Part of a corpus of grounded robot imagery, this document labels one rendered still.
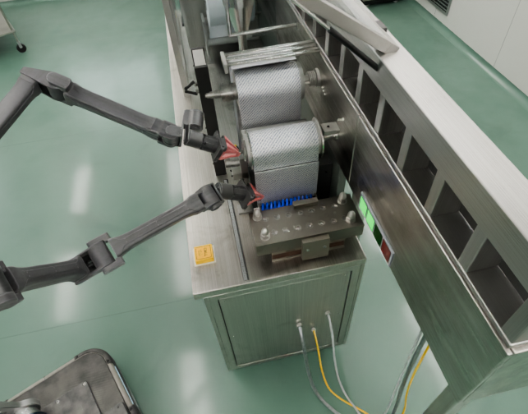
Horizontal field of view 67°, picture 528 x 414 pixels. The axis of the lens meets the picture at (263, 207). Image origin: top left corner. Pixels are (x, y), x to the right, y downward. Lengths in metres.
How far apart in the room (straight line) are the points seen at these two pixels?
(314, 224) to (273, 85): 0.53
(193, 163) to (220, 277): 0.66
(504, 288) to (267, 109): 1.02
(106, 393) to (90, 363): 0.18
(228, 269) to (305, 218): 0.35
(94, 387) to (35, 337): 0.70
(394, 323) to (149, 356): 1.39
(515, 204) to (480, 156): 0.12
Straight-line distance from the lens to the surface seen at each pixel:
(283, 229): 1.46
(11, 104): 1.45
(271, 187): 1.48
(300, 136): 1.40
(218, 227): 1.65
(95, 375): 2.24
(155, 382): 2.39
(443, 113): 0.94
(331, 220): 1.49
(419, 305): 1.14
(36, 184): 3.68
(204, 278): 1.52
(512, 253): 0.78
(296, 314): 1.80
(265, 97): 1.53
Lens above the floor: 2.17
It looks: 49 degrees down
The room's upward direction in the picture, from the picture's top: 5 degrees counter-clockwise
